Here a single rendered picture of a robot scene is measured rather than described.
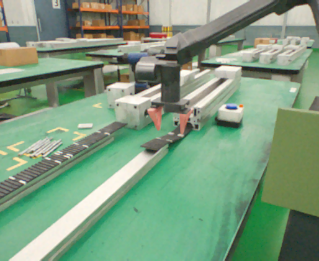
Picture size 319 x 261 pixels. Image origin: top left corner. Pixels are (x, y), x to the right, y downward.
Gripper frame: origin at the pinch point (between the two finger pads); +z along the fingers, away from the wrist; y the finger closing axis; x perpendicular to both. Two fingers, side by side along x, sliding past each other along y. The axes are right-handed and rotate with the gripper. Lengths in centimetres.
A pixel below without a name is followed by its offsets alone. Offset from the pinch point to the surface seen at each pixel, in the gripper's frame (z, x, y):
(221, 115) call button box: 0.4, -21.2, -11.7
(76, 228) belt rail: 2.2, 44.1, -0.4
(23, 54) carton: -9, -111, 193
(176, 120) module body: 2.1, -13.8, 3.0
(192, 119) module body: 0.5, -13.5, -3.1
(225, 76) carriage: -5, -71, -4
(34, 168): 0.9, 33.5, 20.7
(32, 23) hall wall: -59, -807, 955
